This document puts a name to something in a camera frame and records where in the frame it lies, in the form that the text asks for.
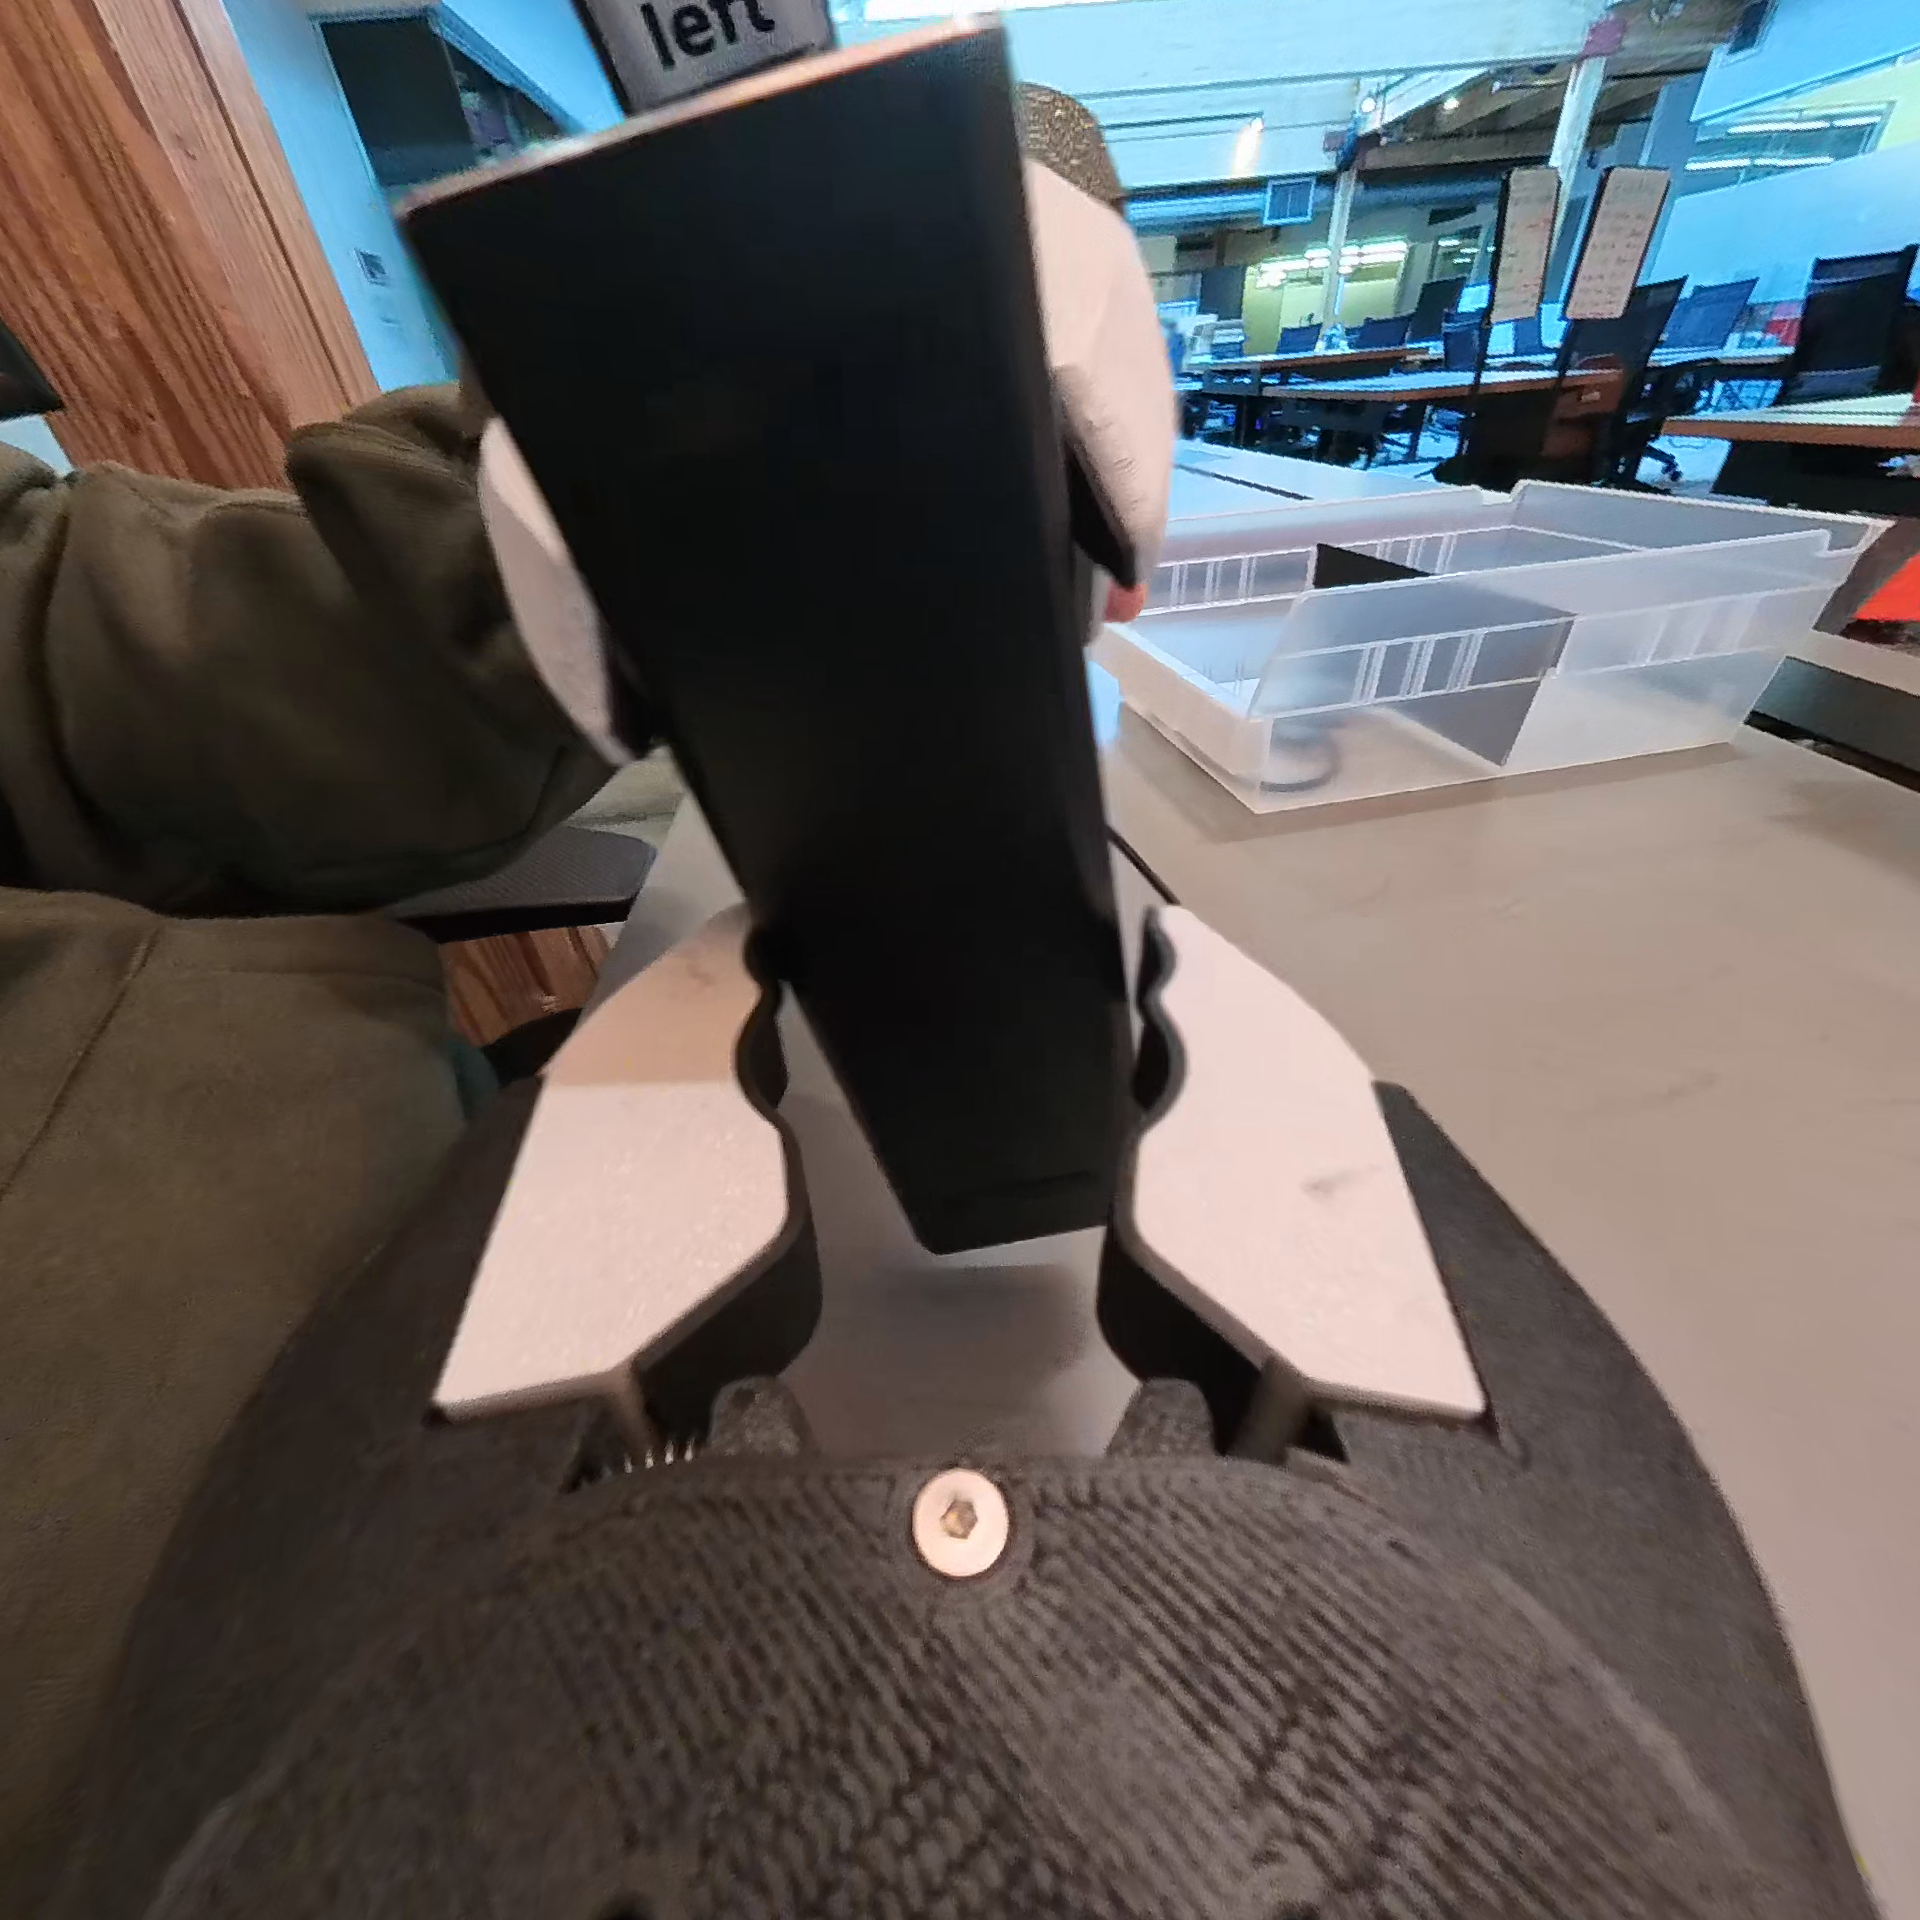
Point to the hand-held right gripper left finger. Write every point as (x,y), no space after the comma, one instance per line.
(631,1201)

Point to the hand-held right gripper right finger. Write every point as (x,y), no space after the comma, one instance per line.
(1291,1201)

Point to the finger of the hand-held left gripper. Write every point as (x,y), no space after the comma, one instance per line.
(1111,360)
(555,630)

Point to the black rectangular box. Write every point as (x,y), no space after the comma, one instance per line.
(811,601)

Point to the person's left forearm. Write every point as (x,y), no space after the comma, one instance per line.
(255,661)

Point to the long wooden office desk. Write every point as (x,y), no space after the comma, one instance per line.
(1351,387)

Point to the grey desk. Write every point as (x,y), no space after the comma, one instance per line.
(1575,975)

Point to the black office chair armrest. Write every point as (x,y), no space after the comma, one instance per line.
(540,876)

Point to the narrow whiteboard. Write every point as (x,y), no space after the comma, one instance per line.
(1526,240)

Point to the person in olive hoodie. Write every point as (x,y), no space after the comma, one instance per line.
(196,1276)

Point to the wooden pillar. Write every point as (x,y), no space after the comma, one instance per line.
(165,226)

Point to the clear plastic organizer tray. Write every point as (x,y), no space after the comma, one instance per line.
(1621,646)

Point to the dark flat panel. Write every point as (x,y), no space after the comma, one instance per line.
(1837,698)

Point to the black mesh office chair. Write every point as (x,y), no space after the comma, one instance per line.
(1852,323)

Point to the orange object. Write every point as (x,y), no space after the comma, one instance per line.
(1892,591)

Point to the wall vent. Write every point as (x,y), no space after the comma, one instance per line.
(1291,203)

